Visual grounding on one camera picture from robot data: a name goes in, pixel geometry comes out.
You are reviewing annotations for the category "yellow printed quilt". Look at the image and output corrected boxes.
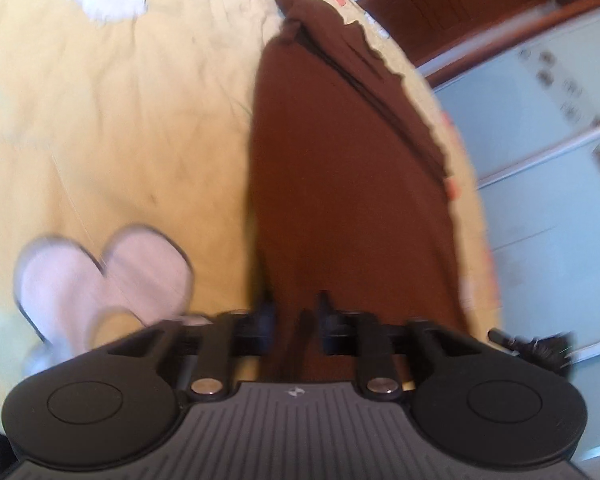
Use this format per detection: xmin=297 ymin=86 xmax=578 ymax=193
xmin=0 ymin=0 xmax=505 ymax=428

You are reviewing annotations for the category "brown knitted sweater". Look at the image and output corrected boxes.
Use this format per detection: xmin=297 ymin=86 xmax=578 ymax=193
xmin=247 ymin=0 xmax=473 ymax=385

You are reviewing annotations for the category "brown wooden door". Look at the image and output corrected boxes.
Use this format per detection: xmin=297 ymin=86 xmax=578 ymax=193
xmin=355 ymin=0 xmax=600 ymax=86

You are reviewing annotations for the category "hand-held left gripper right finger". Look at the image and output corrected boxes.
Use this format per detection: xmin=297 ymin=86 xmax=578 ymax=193
xmin=317 ymin=290 xmax=481 ymax=402

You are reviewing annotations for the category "frosted glass wardrobe door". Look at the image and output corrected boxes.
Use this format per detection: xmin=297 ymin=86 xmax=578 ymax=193
xmin=415 ymin=5 xmax=600 ymax=461

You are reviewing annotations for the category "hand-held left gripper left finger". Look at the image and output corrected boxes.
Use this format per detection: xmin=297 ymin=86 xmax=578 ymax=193
xmin=107 ymin=290 xmax=277 ymax=402

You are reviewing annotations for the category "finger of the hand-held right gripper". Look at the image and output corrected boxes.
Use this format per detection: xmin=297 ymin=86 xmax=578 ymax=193
xmin=487 ymin=327 xmax=576 ymax=377

